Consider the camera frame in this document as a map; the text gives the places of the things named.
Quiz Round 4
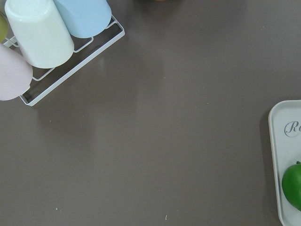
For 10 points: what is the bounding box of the light blue plastic cup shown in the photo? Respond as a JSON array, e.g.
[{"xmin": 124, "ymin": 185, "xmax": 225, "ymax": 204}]
[{"xmin": 54, "ymin": 0, "xmax": 112, "ymax": 38}]

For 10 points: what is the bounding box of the cream plastic cup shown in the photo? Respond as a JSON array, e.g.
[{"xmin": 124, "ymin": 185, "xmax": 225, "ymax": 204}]
[{"xmin": 5, "ymin": 0, "xmax": 74, "ymax": 69}]

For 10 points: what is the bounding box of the cream rabbit print tray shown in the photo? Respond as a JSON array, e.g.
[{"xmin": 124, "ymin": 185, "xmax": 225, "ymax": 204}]
[{"xmin": 268, "ymin": 100, "xmax": 301, "ymax": 226}]

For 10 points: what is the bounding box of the pink plastic cup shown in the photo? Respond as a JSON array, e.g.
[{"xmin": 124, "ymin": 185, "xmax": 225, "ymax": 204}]
[{"xmin": 0, "ymin": 44, "xmax": 33, "ymax": 101}]

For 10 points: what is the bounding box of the green toy apple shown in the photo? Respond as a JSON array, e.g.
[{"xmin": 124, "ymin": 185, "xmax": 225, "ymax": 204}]
[{"xmin": 281, "ymin": 161, "xmax": 301, "ymax": 211}]

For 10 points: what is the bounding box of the olive green plastic cup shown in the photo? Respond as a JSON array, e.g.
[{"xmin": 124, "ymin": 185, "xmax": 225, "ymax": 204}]
[{"xmin": 0, "ymin": 14, "xmax": 8, "ymax": 42}]

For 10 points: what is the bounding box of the white wire cup rack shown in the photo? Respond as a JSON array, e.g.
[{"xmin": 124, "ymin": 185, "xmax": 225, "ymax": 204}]
[{"xmin": 2, "ymin": 14, "xmax": 125, "ymax": 107}]

